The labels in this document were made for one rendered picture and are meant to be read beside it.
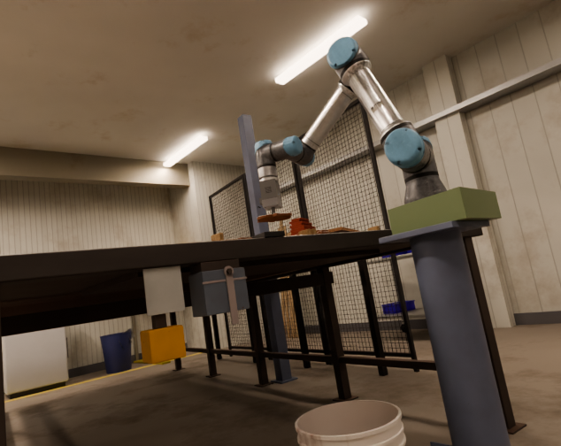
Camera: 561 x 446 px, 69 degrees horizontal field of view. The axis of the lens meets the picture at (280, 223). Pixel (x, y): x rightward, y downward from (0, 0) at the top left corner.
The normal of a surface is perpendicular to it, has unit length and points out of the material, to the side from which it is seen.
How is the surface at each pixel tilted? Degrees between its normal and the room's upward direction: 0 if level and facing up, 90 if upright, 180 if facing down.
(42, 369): 90
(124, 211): 90
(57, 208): 90
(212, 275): 90
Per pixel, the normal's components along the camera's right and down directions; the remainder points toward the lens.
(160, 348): 0.55, -0.22
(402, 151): -0.46, 0.03
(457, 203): -0.75, 0.01
